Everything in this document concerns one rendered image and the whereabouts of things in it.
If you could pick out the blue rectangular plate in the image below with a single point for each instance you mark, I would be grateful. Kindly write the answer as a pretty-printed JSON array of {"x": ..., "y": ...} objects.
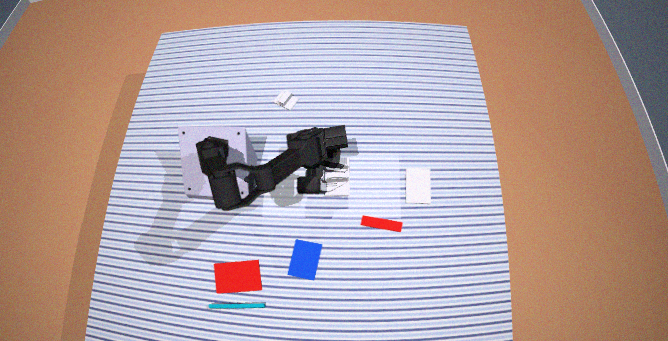
[{"x": 305, "y": 259}]

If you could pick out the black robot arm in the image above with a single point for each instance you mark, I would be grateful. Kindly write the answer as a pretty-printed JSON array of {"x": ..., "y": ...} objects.
[{"x": 305, "y": 148}]

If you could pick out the red flat bar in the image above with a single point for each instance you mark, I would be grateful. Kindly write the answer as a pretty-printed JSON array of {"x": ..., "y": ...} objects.
[{"x": 381, "y": 223}]

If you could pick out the red flat plate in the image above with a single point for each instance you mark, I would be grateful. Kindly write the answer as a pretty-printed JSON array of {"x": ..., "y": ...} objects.
[{"x": 237, "y": 276}]

